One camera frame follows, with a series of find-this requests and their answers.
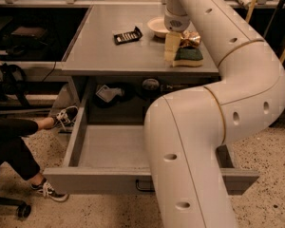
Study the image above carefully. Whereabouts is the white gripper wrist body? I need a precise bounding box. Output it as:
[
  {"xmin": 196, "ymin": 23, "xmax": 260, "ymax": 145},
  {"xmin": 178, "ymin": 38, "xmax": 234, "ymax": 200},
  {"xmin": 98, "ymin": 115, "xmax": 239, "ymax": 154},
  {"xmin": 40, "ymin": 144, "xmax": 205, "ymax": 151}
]
[{"xmin": 164, "ymin": 9, "xmax": 190, "ymax": 32}]

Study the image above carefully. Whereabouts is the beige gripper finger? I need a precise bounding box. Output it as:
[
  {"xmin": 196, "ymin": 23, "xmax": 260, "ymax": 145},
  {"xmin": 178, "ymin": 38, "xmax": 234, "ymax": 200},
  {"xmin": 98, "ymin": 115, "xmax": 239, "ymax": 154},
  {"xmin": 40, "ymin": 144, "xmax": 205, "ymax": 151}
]
[{"xmin": 164, "ymin": 31, "xmax": 181, "ymax": 61}]

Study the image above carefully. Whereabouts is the green and yellow sponge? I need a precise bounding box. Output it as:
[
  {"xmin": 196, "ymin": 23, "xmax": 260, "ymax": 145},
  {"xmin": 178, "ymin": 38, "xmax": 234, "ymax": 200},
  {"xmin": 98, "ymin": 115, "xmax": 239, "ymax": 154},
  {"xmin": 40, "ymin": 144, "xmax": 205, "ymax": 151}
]
[{"xmin": 172, "ymin": 47, "xmax": 203, "ymax": 67}]

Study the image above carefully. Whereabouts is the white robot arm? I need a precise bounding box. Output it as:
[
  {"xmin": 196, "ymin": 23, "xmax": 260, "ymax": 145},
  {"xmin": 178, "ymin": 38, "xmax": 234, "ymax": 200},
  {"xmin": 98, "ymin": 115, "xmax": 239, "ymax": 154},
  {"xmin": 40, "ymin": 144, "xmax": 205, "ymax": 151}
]
[{"xmin": 144, "ymin": 0, "xmax": 285, "ymax": 228}]

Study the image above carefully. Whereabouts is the grey cabinet counter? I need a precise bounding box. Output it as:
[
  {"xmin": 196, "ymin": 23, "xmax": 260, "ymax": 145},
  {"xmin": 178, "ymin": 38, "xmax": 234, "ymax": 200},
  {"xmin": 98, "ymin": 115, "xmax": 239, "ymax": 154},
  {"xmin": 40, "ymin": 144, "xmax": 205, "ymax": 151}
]
[{"xmin": 63, "ymin": 4, "xmax": 219, "ymax": 86}]

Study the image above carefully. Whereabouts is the grey open top drawer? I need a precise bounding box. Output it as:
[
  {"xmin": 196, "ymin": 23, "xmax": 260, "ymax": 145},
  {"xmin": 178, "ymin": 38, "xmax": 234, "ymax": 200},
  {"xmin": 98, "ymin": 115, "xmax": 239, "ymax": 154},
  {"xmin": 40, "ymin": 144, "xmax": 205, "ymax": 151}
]
[{"xmin": 45, "ymin": 83, "xmax": 259, "ymax": 199}]

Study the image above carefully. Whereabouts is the crumpled chip bag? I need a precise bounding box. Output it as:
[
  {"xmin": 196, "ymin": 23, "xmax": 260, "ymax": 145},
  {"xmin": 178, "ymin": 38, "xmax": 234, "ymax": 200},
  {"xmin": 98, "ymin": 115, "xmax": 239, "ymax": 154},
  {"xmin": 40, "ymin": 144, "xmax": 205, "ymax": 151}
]
[{"xmin": 180, "ymin": 30, "xmax": 201, "ymax": 48}]

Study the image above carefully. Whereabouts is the white bowl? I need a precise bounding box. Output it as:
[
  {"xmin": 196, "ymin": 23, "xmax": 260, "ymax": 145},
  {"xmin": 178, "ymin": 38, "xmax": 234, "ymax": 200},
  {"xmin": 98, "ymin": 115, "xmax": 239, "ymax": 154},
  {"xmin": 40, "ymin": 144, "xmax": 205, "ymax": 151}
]
[{"xmin": 147, "ymin": 17, "xmax": 169, "ymax": 38}]

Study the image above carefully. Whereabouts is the black tape roll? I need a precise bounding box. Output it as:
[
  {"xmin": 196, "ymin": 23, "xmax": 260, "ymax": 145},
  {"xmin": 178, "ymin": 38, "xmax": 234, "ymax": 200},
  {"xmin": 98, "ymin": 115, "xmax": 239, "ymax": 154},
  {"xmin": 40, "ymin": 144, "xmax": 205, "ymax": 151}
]
[{"xmin": 142, "ymin": 78, "xmax": 160, "ymax": 95}]

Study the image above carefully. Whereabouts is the black snack bar wrapper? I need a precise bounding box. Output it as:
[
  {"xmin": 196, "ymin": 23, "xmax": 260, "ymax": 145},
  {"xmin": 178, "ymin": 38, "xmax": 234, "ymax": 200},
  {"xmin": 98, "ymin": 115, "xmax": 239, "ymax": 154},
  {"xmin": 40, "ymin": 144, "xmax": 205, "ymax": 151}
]
[{"xmin": 113, "ymin": 27, "xmax": 143, "ymax": 45}]

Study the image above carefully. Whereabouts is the white tag on black object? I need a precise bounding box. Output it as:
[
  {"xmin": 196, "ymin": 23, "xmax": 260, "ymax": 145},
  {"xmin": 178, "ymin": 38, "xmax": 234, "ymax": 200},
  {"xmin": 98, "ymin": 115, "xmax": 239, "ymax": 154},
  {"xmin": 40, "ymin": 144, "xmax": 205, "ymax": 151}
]
[{"xmin": 93, "ymin": 83, "xmax": 136, "ymax": 108}]

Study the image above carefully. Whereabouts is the dark box on shelf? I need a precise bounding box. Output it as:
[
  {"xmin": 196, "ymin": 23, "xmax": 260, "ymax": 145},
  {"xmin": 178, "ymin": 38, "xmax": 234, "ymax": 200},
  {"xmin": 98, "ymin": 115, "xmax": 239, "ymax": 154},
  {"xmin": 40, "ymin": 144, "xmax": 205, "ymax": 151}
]
[{"xmin": 10, "ymin": 27, "xmax": 48, "ymax": 47}]

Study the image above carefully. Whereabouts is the far black and white sneaker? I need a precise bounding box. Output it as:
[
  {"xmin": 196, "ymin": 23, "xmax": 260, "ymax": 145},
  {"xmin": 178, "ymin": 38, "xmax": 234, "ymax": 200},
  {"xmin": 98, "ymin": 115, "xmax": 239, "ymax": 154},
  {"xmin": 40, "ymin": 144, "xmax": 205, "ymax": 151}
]
[{"xmin": 53, "ymin": 105, "xmax": 78, "ymax": 130}]

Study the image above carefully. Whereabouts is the black and white sneaker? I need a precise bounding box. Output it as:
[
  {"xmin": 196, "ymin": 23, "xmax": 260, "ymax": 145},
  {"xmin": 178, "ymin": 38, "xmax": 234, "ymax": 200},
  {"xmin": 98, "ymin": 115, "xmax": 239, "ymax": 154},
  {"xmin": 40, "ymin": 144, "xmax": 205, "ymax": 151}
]
[
  {"xmin": 30, "ymin": 179, "xmax": 68, "ymax": 202},
  {"xmin": 53, "ymin": 105, "xmax": 78, "ymax": 130}
]

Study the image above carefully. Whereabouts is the near black and white sneaker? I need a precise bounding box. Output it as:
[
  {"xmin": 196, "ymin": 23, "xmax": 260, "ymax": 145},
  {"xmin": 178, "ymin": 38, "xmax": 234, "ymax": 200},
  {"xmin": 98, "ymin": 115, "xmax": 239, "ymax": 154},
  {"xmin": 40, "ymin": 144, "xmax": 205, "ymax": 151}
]
[{"xmin": 30, "ymin": 179, "xmax": 68, "ymax": 202}]

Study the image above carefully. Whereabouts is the person's leg in black trousers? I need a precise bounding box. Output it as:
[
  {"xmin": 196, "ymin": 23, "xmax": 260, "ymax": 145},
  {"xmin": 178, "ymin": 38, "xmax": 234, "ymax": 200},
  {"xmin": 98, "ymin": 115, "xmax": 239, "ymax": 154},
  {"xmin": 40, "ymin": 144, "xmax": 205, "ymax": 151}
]
[{"xmin": 0, "ymin": 117, "xmax": 54, "ymax": 190}]

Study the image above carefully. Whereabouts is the office chair wheel base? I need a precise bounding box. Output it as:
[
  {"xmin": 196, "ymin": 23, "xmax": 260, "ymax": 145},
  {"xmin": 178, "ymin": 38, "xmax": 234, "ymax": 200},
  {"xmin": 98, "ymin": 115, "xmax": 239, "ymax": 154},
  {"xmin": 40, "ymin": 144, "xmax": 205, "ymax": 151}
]
[{"xmin": 0, "ymin": 197, "xmax": 31, "ymax": 219}]

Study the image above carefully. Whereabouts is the black drawer handle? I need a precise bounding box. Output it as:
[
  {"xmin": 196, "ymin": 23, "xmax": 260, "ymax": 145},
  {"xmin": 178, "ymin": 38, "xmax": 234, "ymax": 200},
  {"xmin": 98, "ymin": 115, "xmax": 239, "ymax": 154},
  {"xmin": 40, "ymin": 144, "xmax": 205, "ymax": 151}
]
[{"xmin": 135, "ymin": 180, "xmax": 155, "ymax": 193}]

